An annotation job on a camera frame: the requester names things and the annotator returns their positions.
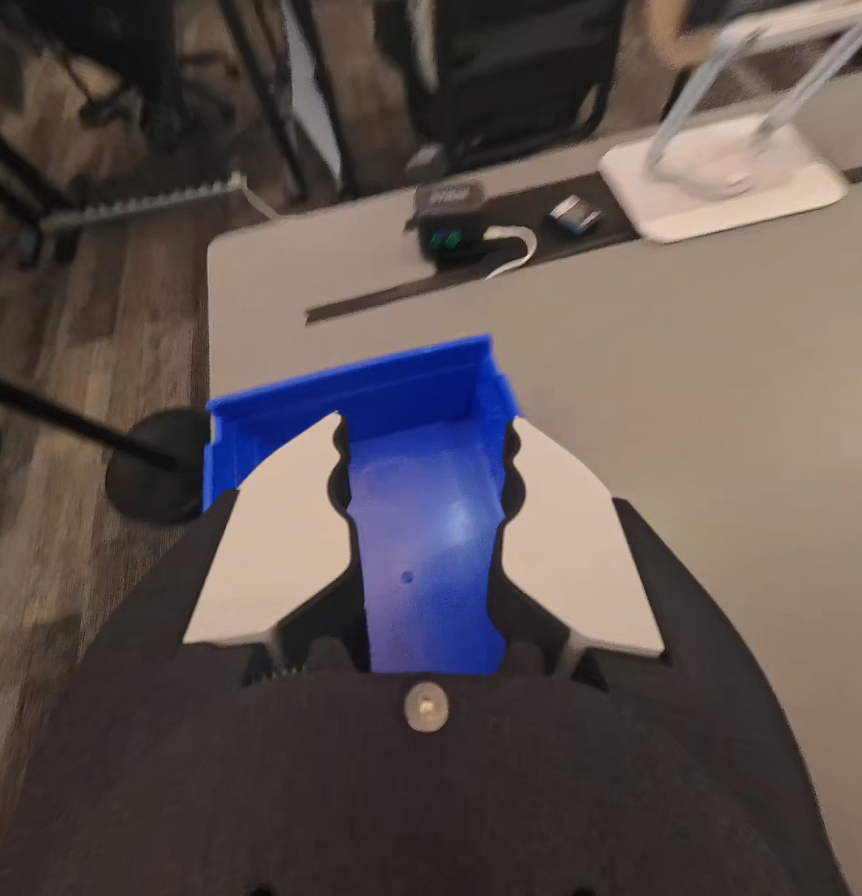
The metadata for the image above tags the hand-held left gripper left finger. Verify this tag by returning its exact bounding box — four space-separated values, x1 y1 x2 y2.
182 412 370 667

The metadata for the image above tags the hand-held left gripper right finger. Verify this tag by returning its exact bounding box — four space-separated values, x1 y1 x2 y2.
486 416 666 674

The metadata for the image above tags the blue plastic bin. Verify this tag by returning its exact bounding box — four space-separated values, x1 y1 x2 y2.
203 335 523 676

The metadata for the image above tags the white power strip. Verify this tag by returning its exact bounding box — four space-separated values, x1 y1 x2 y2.
39 171 281 233

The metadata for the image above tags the black battery charger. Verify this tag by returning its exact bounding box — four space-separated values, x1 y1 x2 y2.
406 178 498 270

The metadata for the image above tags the white tablet stand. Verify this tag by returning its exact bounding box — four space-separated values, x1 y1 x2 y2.
599 14 862 244

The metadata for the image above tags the black office chair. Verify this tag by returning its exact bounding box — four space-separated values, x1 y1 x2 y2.
403 0 628 169

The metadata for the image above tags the white charging cable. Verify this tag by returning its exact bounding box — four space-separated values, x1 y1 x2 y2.
483 225 538 280

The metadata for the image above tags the small black camera battery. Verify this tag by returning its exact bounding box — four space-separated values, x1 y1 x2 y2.
545 196 603 235

